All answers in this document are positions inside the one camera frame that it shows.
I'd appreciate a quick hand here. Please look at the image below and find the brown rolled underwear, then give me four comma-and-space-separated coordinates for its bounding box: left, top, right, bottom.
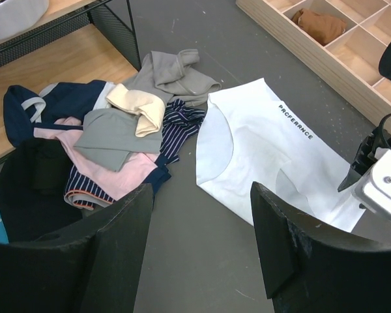
291, 8, 347, 46

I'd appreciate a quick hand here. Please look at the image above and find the black wire wooden shelf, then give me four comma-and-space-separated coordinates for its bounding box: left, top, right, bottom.
0, 1, 141, 163

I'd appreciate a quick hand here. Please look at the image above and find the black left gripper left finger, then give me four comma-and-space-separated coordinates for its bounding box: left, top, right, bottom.
0, 185, 153, 312

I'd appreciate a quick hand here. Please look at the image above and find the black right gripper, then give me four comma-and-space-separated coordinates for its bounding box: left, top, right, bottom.
337, 113, 391, 192

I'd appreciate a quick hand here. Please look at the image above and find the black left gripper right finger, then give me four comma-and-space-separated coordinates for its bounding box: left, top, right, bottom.
250, 182, 391, 312

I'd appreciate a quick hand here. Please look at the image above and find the white ceramic bowl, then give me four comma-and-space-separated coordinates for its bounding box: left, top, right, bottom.
0, 0, 49, 40

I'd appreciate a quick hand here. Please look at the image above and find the taupe grey underwear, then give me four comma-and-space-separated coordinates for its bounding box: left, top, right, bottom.
123, 49, 222, 107

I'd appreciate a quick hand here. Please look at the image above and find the black underwear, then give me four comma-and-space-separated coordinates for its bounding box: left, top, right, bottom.
0, 138, 82, 243

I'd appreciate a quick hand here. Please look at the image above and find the white underwear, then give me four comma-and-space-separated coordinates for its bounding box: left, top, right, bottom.
196, 79, 364, 232

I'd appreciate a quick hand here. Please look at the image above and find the navy striped underwear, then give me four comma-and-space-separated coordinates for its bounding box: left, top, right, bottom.
63, 99, 206, 209

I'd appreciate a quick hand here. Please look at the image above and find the navy blue underwear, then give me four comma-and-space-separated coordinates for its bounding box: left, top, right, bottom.
3, 80, 115, 147

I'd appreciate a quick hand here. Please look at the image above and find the cream underwear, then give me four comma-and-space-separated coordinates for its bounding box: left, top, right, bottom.
106, 84, 166, 138

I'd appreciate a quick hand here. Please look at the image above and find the wooden compartment tray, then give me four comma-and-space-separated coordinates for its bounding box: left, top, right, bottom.
236, 1, 391, 124

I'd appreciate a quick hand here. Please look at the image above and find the pink underwear navy trim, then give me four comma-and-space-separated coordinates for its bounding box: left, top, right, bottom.
33, 125, 171, 210

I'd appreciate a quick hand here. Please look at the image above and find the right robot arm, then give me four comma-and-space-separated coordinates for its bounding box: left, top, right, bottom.
338, 43, 391, 192

